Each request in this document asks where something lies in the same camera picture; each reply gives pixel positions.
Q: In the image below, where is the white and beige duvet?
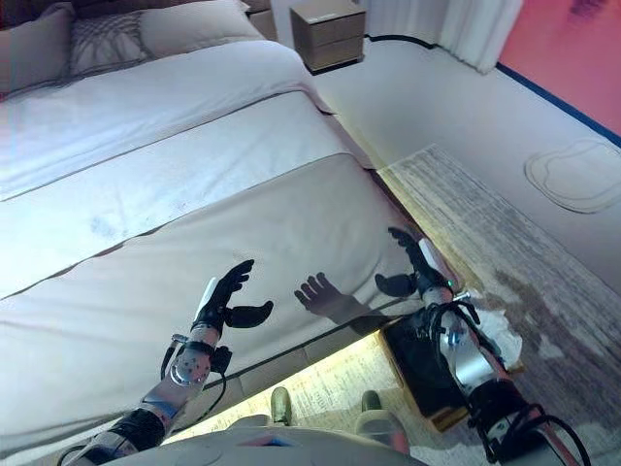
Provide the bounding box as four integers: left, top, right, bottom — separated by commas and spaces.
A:
0, 40, 339, 203

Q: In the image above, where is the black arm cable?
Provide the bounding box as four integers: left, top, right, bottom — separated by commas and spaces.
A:
484, 402, 593, 466
201, 371, 229, 424

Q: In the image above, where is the robot left leg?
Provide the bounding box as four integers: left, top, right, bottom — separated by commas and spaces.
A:
227, 386, 293, 434

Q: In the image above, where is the grey striped rug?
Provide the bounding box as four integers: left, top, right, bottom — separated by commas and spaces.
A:
159, 143, 621, 466

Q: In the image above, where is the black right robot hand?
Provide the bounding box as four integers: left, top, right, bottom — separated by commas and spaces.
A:
374, 226, 457, 298

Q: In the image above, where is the patterned woven cushion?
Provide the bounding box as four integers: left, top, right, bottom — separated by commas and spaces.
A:
70, 12, 156, 77

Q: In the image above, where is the brown wooden side panel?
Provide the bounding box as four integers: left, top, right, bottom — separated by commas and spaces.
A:
245, 0, 278, 43

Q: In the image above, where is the white pleated curtain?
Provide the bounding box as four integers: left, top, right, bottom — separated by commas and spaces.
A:
439, 0, 525, 74

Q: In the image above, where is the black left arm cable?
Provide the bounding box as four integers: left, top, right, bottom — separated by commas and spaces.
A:
201, 371, 229, 424

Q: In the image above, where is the large beige pillow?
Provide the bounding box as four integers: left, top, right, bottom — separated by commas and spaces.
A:
138, 0, 266, 59

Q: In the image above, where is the white textured bed sheet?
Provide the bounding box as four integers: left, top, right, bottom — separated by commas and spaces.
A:
0, 91, 375, 300

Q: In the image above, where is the beige bed runner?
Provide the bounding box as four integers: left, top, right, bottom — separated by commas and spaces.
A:
0, 153, 423, 438

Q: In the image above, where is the grey robot torso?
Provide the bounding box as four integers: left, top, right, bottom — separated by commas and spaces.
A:
125, 421, 428, 466

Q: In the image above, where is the black garment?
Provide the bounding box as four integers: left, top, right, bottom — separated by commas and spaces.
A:
387, 319, 470, 418

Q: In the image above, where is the plain grey-beige pillow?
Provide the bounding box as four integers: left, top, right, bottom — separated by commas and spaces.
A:
0, 4, 77, 96

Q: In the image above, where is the white garment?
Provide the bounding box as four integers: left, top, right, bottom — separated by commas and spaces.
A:
473, 310, 524, 363

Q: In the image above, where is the white cloud-shaped floor mat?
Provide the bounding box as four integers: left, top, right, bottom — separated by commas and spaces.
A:
525, 138, 621, 215

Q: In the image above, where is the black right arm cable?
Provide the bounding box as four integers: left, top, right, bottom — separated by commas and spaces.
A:
484, 402, 593, 466

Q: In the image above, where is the robot leg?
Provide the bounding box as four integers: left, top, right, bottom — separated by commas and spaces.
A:
356, 390, 409, 455
227, 386, 293, 434

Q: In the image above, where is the brown woven basket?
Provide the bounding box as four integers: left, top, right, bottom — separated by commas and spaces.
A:
380, 310, 525, 433

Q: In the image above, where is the robot right leg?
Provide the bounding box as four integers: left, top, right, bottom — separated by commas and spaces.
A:
356, 390, 409, 455

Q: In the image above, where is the brown wooden nightstand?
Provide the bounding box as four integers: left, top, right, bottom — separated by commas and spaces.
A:
289, 2, 366, 74

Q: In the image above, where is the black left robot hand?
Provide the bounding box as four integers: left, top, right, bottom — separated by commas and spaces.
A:
191, 258, 276, 336

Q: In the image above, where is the beige upholstered bed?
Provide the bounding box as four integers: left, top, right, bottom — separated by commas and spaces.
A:
0, 0, 423, 457

